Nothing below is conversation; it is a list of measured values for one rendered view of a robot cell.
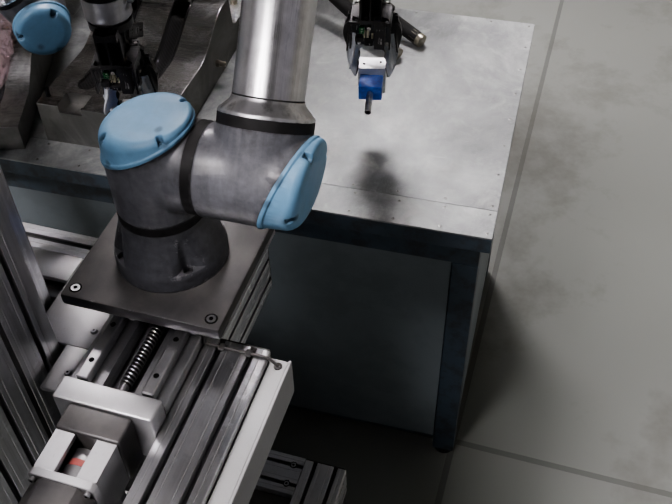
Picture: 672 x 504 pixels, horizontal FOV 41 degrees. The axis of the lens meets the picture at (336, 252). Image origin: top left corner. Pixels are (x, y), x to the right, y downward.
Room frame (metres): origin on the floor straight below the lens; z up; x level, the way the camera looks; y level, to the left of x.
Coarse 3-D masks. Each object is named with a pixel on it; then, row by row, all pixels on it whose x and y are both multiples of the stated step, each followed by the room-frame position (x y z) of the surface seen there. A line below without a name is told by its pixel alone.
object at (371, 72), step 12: (360, 60) 1.39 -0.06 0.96; (372, 60) 1.39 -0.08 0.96; (384, 60) 1.39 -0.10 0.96; (360, 72) 1.37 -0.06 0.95; (372, 72) 1.37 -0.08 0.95; (384, 72) 1.36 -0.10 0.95; (360, 84) 1.34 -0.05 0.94; (372, 84) 1.34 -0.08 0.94; (384, 84) 1.36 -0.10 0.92; (360, 96) 1.33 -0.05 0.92; (372, 96) 1.32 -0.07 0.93
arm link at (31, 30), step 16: (0, 0) 1.05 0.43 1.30; (16, 0) 1.06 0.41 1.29; (32, 0) 1.07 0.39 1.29; (48, 0) 1.07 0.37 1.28; (16, 16) 1.05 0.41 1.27; (32, 16) 1.04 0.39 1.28; (48, 16) 1.05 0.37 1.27; (64, 16) 1.06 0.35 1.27; (16, 32) 1.04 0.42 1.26; (32, 32) 1.04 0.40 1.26; (48, 32) 1.05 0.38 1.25; (64, 32) 1.05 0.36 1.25; (32, 48) 1.04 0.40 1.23; (48, 48) 1.05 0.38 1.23
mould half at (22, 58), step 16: (16, 48) 1.56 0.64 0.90; (16, 64) 1.53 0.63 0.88; (32, 64) 1.54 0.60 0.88; (48, 64) 1.63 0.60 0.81; (16, 80) 1.50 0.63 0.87; (32, 80) 1.51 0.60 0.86; (16, 96) 1.46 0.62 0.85; (32, 96) 1.48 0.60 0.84; (0, 112) 1.41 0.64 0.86; (16, 112) 1.40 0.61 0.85; (32, 112) 1.45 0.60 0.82; (0, 128) 1.36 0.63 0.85; (16, 128) 1.36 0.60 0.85; (0, 144) 1.36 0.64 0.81; (16, 144) 1.36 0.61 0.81
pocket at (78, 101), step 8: (64, 96) 1.41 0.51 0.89; (72, 96) 1.41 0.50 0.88; (80, 96) 1.41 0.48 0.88; (88, 96) 1.40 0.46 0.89; (64, 104) 1.40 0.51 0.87; (72, 104) 1.41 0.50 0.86; (80, 104) 1.41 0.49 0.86; (64, 112) 1.37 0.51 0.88; (72, 112) 1.37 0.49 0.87; (80, 112) 1.39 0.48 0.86
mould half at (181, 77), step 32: (160, 0) 1.67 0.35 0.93; (224, 0) 1.66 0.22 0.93; (160, 32) 1.59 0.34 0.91; (192, 32) 1.58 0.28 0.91; (224, 32) 1.63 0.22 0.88; (192, 64) 1.51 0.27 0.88; (96, 96) 1.40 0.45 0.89; (128, 96) 1.40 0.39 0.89; (192, 96) 1.44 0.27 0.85; (64, 128) 1.37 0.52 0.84; (96, 128) 1.35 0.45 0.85
